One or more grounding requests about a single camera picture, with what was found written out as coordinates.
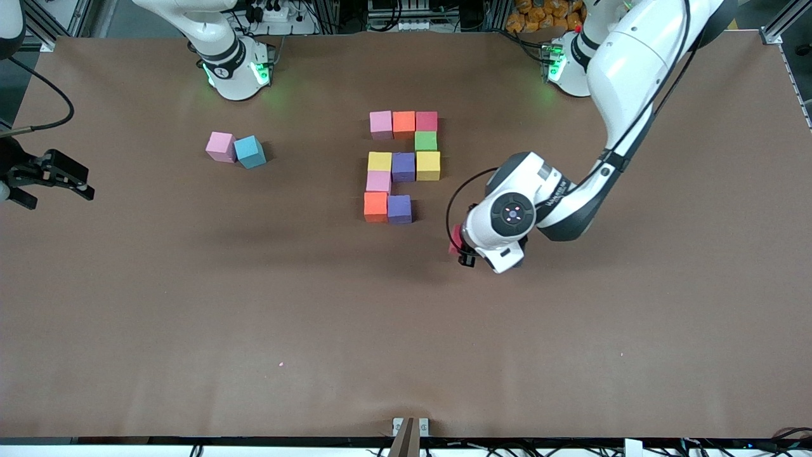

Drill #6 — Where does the aluminium frame profile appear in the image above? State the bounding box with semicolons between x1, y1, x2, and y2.
22;0;58;51
760;0;812;46

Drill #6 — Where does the brown post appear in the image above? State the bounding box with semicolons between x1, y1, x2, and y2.
388;417;421;457

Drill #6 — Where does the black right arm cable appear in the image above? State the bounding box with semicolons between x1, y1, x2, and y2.
0;56;75;137

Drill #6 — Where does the orange foam cube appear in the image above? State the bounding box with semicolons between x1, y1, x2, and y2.
363;191;389;223
392;110;417;140

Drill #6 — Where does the aluminium table side rail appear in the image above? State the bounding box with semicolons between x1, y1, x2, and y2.
779;44;812;133

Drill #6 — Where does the purple foam cube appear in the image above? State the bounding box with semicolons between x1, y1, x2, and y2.
392;152;417;183
387;195;413;225

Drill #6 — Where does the white power strip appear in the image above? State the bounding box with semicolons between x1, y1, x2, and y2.
228;0;318;36

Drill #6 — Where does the brown paper table cover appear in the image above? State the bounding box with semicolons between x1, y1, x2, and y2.
0;30;812;439

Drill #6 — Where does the white electrical device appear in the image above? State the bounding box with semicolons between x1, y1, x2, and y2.
367;0;445;32

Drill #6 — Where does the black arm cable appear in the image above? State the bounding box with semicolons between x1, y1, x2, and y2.
0;56;75;137
445;0;708;245

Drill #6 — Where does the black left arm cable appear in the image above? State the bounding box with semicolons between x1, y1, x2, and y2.
445;0;708;245

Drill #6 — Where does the blue foam cube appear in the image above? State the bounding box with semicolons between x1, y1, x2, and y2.
233;135;268;169

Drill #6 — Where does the orange snack bag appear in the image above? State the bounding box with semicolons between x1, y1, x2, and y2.
506;0;584;34

